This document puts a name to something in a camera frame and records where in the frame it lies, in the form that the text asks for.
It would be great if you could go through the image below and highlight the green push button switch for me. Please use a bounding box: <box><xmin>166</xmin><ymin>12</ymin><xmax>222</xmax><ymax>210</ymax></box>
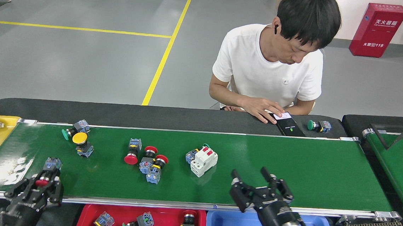
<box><xmin>185</xmin><ymin>142</ymin><xmax>211</xmax><ymax>166</ymax></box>
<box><xmin>87</xmin><ymin>210</ymin><xmax>116</xmax><ymax>226</ymax></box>
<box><xmin>122</xmin><ymin>210</ymin><xmax>155</xmax><ymax>226</ymax></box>
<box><xmin>61</xmin><ymin>118</ymin><xmax>91</xmax><ymax>142</ymax></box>
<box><xmin>307</xmin><ymin>120</ymin><xmax>332</xmax><ymax>134</ymax></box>

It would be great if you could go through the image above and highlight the red fire extinguisher box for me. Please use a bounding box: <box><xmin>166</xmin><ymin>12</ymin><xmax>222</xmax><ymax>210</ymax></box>
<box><xmin>348</xmin><ymin>1</ymin><xmax>403</xmax><ymax>59</ymax></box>

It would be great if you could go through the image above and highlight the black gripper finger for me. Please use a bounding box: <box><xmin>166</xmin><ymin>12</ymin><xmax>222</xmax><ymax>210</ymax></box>
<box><xmin>228</xmin><ymin>168</ymin><xmax>265</xmax><ymax>214</ymax></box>
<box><xmin>43</xmin><ymin>175</ymin><xmax>65</xmax><ymax>206</ymax></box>
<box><xmin>258</xmin><ymin>166</ymin><xmax>296</xmax><ymax>205</ymax></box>
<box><xmin>3</xmin><ymin>175</ymin><xmax>39</xmax><ymax>205</ymax></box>

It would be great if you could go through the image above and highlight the white circuit breaker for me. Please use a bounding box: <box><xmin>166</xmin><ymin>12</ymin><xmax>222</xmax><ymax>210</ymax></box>
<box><xmin>189</xmin><ymin>145</ymin><xmax>219</xmax><ymax>179</ymax></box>

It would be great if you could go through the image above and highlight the green conveyor belt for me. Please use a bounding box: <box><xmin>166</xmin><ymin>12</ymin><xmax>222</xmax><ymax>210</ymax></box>
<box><xmin>0</xmin><ymin>113</ymin><xmax>403</xmax><ymax>226</ymax></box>

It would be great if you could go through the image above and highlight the red plastic bin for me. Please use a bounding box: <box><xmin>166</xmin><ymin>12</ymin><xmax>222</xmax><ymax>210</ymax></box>
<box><xmin>75</xmin><ymin>201</ymin><xmax>208</xmax><ymax>226</ymax></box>

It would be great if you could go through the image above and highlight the green conveyor with silver rollers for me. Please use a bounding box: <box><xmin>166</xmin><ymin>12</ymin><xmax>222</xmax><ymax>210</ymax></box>
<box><xmin>357</xmin><ymin>128</ymin><xmax>403</xmax><ymax>216</ymax></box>

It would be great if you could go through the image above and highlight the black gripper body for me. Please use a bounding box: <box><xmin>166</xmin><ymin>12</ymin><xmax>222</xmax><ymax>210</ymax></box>
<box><xmin>256</xmin><ymin>196</ymin><xmax>301</xmax><ymax>226</ymax></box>
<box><xmin>0</xmin><ymin>193</ymin><xmax>45</xmax><ymax>226</ymax></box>

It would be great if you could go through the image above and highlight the yellow push button switch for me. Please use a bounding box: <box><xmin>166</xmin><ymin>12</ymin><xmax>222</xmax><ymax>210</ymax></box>
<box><xmin>70</xmin><ymin>131</ymin><xmax>96</xmax><ymax>159</ymax></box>

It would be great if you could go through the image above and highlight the person's right hand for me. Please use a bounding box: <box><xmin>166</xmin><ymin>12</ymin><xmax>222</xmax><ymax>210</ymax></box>
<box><xmin>242</xmin><ymin>96</ymin><xmax>286</xmax><ymax>126</ymax></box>

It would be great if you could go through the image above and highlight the black cable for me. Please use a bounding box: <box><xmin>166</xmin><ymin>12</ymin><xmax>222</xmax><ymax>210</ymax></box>
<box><xmin>368</xmin><ymin>120</ymin><xmax>403</xmax><ymax>150</ymax></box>

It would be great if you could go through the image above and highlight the person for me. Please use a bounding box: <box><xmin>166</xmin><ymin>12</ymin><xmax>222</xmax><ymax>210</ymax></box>
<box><xmin>206</xmin><ymin>0</ymin><xmax>344</xmax><ymax>129</ymax></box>

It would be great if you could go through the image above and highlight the black smartphone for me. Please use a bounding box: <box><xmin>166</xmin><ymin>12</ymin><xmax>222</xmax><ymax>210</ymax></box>
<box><xmin>270</xmin><ymin>111</ymin><xmax>308</xmax><ymax>138</ymax></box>

